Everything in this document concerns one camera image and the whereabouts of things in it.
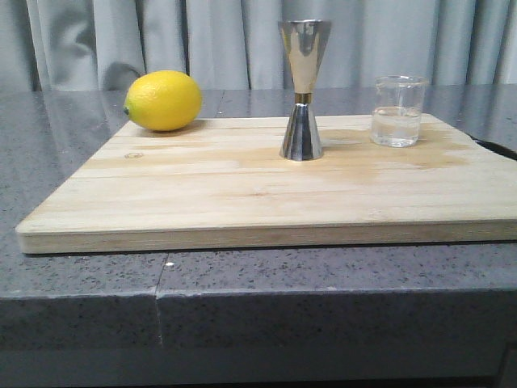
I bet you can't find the wooden cutting board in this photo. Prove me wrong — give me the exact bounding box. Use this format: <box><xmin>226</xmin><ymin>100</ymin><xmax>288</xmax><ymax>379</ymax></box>
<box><xmin>16</xmin><ymin>114</ymin><xmax>516</xmax><ymax>254</ymax></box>

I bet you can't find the steel double jigger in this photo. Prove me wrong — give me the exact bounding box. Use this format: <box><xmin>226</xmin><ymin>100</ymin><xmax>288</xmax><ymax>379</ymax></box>
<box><xmin>278</xmin><ymin>19</ymin><xmax>331</xmax><ymax>162</ymax></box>

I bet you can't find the grey curtain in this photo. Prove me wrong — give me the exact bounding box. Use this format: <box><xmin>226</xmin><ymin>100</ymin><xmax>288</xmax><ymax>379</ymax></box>
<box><xmin>1</xmin><ymin>1</ymin><xmax>516</xmax><ymax>92</ymax></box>

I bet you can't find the yellow lemon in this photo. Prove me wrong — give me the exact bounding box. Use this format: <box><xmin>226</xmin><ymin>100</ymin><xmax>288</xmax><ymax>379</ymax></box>
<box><xmin>124</xmin><ymin>70</ymin><xmax>203</xmax><ymax>131</ymax></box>

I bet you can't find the small glass beaker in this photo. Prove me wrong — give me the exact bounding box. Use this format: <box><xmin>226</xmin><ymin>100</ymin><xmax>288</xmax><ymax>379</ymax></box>
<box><xmin>370</xmin><ymin>75</ymin><xmax>428</xmax><ymax>148</ymax></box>

